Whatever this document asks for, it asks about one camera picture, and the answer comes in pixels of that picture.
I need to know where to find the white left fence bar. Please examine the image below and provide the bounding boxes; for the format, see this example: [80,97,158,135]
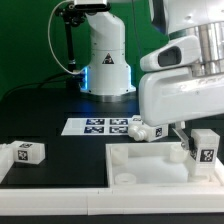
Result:
[0,144,14,183]

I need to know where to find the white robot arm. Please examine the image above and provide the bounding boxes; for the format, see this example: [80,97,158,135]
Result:
[85,0,224,141]

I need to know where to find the white marker sheet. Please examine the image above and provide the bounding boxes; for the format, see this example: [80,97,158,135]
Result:
[61,118,130,136]

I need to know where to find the white front fence bar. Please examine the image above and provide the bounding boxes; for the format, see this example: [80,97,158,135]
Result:
[0,187,224,216]

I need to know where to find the black cables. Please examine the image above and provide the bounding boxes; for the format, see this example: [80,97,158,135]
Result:
[1,72,73,101]

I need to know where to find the white square tabletop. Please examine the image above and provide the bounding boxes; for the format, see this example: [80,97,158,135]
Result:
[106,142,224,188]

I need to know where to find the white fence bar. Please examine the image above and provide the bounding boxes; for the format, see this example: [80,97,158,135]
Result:
[0,144,14,183]
[0,187,224,216]

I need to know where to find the silver overhead camera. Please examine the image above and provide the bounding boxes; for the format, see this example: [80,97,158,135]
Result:
[74,0,110,12]

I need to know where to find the white cable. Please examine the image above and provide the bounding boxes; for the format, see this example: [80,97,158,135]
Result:
[47,0,84,75]

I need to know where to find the black camera stand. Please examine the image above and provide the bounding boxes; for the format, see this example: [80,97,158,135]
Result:
[55,2,85,90]

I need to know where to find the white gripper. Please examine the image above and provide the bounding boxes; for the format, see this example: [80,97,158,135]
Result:
[139,67,224,150]

